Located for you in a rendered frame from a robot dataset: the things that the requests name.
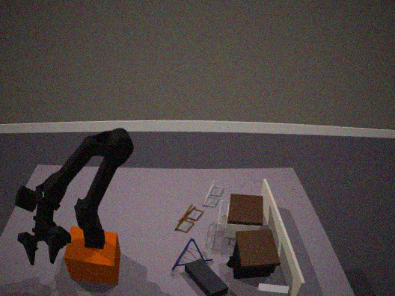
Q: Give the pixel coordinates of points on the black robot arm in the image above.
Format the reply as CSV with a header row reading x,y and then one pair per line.
x,y
116,147

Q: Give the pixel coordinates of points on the cream flat panel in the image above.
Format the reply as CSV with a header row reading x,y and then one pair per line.
x,y
289,264

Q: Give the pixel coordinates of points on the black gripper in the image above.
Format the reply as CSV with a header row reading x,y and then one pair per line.
x,y
44,230

